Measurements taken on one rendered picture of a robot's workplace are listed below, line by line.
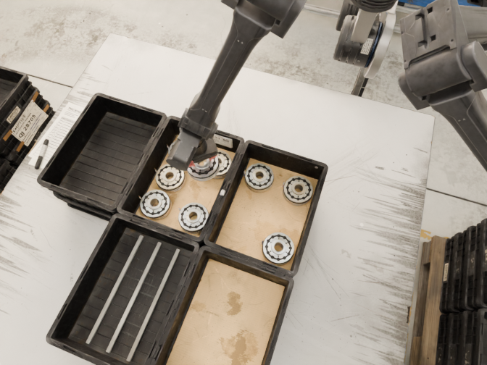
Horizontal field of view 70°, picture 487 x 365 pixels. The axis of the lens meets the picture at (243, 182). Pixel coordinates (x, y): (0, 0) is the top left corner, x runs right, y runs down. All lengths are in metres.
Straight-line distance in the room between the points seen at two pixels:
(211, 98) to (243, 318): 0.70
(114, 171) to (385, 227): 1.04
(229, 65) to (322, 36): 2.36
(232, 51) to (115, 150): 0.88
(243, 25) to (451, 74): 0.31
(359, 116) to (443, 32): 1.07
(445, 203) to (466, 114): 1.82
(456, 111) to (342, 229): 0.84
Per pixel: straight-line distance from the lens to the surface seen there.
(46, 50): 3.18
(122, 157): 1.38
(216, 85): 0.69
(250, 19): 0.57
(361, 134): 1.59
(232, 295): 1.15
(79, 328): 1.25
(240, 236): 1.19
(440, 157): 2.58
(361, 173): 1.50
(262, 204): 1.23
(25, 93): 2.19
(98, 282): 1.25
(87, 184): 1.38
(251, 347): 1.14
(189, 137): 0.86
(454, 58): 0.59
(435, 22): 0.62
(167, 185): 1.25
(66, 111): 1.76
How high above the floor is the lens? 1.97
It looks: 65 degrees down
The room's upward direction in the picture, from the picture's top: straight up
